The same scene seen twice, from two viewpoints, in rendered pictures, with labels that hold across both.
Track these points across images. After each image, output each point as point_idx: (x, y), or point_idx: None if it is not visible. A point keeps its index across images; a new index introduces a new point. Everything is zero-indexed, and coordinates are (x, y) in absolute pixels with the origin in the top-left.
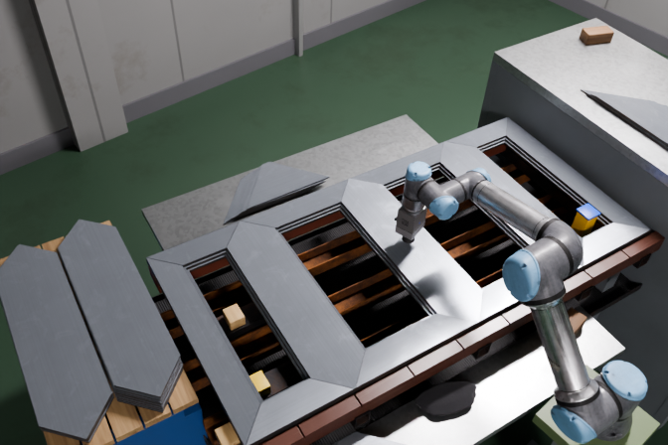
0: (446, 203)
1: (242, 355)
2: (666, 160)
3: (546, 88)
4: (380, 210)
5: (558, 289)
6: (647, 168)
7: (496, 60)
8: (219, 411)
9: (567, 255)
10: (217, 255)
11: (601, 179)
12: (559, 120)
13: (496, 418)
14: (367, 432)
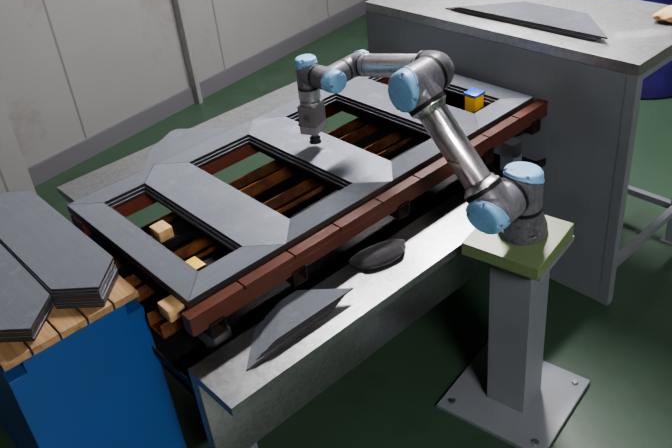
0: (334, 73)
1: None
2: (527, 32)
3: (415, 13)
4: (286, 132)
5: (437, 90)
6: (513, 42)
7: (368, 8)
8: None
9: (438, 63)
10: (136, 191)
11: (483, 74)
12: (433, 37)
13: (428, 259)
14: None
